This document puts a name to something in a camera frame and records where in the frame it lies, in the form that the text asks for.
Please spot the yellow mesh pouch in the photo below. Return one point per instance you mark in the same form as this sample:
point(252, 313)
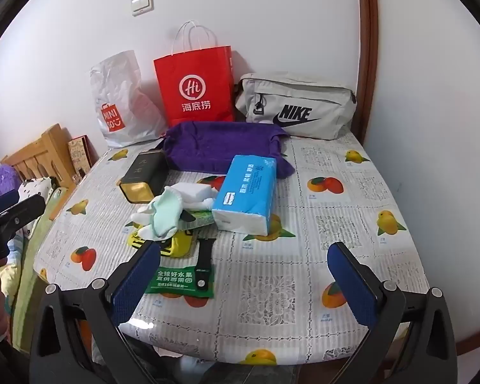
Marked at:
point(180, 244)

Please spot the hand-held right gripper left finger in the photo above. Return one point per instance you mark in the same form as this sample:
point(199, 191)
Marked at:
point(138, 284)

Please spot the grey waist bag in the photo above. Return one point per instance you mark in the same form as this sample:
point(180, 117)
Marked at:
point(304, 100)

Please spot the purple cloth bag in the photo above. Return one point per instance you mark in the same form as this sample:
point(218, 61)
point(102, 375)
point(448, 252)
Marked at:
point(208, 144)

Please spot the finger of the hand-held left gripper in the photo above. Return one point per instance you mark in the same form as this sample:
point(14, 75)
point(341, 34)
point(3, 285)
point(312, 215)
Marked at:
point(24, 211)
point(2, 204)

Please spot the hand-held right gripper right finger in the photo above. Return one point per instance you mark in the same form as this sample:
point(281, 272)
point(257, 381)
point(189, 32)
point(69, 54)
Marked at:
point(354, 288)

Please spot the black tin box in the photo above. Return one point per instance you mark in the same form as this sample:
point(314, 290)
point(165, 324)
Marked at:
point(142, 172)

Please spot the purple plush item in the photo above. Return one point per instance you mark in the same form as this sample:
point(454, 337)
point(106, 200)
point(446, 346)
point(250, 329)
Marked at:
point(6, 180)

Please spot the brown wooden door frame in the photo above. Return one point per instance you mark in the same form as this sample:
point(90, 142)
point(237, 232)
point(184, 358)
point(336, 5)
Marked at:
point(368, 48)

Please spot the blue tissue pack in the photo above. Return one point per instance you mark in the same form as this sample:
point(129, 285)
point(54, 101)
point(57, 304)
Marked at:
point(244, 192)

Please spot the green wipes packet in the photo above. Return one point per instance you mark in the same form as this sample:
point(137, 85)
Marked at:
point(172, 282)

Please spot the light green blanket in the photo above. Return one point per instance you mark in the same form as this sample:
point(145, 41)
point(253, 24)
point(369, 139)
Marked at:
point(28, 288)

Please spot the mint green sock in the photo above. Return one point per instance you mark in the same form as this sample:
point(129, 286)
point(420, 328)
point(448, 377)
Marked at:
point(164, 216)

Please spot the polka dot cloth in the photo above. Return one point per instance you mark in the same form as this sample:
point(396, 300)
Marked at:
point(36, 188)

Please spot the red paper bag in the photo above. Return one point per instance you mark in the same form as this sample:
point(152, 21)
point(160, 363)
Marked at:
point(192, 88)

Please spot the white sponge block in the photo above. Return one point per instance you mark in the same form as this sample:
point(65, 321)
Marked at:
point(196, 194)

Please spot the black trimmed cloth piece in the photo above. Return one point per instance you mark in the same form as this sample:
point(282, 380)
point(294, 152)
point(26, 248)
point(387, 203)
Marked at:
point(188, 216)

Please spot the wooden headboard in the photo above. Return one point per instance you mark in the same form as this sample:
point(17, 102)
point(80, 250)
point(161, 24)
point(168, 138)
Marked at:
point(44, 152)

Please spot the white glove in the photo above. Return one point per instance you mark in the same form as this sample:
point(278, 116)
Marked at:
point(142, 216)

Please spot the white plastic shopping bag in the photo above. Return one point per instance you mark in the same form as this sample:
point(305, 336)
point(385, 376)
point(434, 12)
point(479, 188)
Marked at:
point(120, 100)

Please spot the picture frame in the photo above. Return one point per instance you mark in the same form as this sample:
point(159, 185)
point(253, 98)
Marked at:
point(80, 156)

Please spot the white light switch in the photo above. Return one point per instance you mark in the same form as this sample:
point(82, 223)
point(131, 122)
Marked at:
point(142, 4)

